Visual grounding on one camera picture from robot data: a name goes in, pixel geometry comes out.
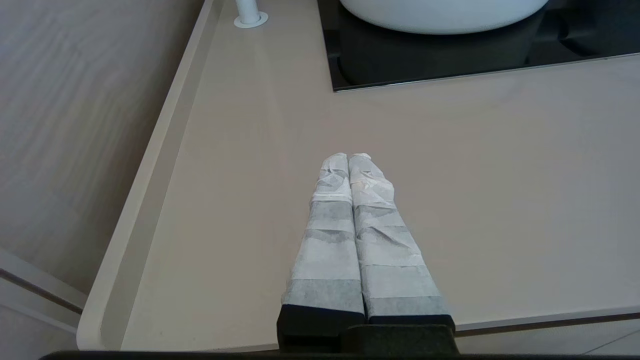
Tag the white round pole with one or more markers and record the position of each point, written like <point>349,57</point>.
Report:
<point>248,12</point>

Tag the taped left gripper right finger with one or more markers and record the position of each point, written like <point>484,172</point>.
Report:
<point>390,260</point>

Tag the black glass induction cooktop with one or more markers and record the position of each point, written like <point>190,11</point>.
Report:
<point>450,60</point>

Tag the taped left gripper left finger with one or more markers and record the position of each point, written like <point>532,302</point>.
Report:
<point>327,250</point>

